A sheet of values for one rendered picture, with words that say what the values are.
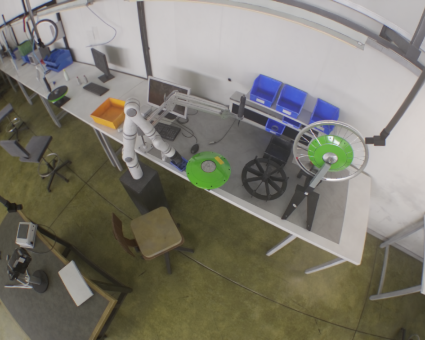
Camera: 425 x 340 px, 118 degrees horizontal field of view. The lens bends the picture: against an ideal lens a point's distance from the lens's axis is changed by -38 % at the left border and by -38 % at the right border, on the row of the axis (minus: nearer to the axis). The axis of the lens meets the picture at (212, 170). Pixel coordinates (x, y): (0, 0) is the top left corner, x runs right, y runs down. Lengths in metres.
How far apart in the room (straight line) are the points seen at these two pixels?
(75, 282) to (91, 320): 0.26
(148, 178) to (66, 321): 1.26
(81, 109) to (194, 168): 1.67
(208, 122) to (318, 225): 1.32
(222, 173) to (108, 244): 1.66
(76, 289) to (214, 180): 1.18
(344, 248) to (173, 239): 1.34
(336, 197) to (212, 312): 1.60
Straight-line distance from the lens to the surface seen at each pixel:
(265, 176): 1.50
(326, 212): 1.72
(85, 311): 1.47
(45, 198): 3.37
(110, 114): 2.31
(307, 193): 1.57
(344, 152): 1.36
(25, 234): 1.79
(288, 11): 1.15
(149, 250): 1.71
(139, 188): 1.67
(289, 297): 2.44
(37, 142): 3.11
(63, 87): 2.99
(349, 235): 1.78
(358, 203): 1.98
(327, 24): 1.13
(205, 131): 1.88
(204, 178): 1.37
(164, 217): 1.77
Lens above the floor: 2.25
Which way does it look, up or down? 56 degrees down
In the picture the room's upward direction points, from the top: 5 degrees clockwise
